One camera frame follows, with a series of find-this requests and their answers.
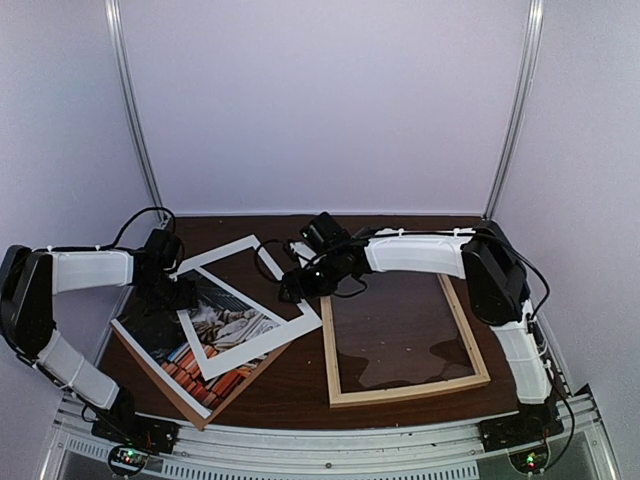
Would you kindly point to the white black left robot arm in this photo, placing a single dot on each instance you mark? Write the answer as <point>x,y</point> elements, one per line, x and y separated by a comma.
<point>31,278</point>

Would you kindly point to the light wooden picture frame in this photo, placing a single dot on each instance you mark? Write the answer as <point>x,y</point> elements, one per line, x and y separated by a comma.
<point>332,370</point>

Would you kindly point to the aluminium corner post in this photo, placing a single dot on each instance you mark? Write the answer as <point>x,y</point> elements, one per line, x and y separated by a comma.
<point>132,114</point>
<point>526,74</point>

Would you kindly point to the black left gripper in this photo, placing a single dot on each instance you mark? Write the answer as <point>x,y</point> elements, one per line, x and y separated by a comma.
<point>186,298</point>

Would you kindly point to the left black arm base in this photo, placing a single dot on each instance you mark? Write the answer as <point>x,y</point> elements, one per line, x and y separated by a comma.
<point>122,424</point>

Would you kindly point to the clear acrylic sheet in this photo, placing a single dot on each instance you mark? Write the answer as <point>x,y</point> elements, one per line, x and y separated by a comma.
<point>400,335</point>

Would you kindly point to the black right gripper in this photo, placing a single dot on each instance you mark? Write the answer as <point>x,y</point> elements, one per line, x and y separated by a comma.
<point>301,287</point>

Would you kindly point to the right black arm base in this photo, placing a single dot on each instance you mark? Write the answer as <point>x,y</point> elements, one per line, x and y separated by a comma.
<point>531,423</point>

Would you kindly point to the round circuit board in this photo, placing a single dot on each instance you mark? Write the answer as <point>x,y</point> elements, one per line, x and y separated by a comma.
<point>529,461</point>
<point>126,461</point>

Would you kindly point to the brown backing board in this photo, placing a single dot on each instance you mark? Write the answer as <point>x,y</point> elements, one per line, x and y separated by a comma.
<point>200,401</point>

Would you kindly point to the aluminium front rail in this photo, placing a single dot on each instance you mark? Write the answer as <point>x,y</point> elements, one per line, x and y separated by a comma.
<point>451,450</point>

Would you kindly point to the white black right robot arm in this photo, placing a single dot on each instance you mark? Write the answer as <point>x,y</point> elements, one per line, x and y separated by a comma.
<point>495,274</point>

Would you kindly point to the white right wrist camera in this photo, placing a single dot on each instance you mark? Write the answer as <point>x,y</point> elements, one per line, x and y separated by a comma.
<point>300,251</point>

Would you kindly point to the right aluminium corner post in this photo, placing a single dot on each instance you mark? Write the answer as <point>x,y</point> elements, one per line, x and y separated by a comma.
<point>526,74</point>

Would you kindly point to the white mat board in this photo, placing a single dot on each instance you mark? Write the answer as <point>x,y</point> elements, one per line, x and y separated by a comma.
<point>228,328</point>

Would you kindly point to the left aluminium corner post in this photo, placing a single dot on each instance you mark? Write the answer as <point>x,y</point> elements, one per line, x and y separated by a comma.
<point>132,114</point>

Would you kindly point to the books photo print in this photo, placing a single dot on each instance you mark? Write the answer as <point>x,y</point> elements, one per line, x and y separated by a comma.
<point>158,335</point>

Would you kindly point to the left round circuit board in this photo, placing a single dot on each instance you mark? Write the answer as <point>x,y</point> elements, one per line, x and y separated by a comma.
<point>126,461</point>

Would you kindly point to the right round circuit board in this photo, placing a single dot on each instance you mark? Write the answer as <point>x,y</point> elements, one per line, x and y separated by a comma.
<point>529,461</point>

